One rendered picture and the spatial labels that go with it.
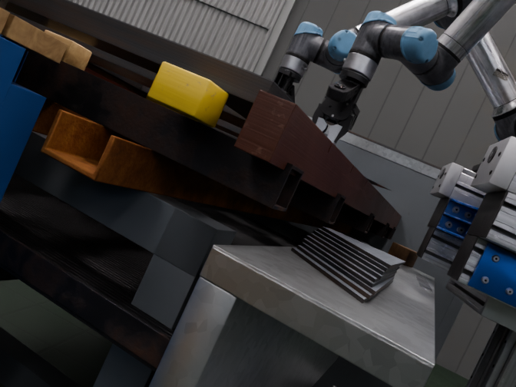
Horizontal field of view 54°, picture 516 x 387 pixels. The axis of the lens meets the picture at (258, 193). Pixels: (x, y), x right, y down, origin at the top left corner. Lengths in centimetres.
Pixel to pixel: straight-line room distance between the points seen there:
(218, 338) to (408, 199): 169
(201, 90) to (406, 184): 164
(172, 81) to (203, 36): 385
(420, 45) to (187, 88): 74
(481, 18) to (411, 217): 98
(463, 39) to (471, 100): 293
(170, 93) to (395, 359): 32
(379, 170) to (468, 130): 213
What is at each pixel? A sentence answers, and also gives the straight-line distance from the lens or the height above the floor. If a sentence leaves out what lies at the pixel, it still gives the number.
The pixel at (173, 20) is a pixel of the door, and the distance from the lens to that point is 450.
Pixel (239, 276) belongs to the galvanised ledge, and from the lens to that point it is 44.
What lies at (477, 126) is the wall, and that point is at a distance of 420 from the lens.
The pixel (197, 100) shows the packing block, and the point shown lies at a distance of 50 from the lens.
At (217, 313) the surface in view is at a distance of 45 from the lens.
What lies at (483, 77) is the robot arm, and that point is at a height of 128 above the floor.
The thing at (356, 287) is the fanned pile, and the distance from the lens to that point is 55.
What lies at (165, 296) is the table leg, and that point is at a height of 58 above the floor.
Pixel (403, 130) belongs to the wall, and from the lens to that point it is 410.
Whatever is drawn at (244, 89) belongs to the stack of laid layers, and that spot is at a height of 82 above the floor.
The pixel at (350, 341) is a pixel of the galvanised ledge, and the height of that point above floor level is 66.
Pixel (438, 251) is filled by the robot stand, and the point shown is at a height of 76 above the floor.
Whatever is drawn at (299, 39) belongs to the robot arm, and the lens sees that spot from 155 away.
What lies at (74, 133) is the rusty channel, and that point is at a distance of 61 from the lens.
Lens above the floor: 76
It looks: 2 degrees down
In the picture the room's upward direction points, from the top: 25 degrees clockwise
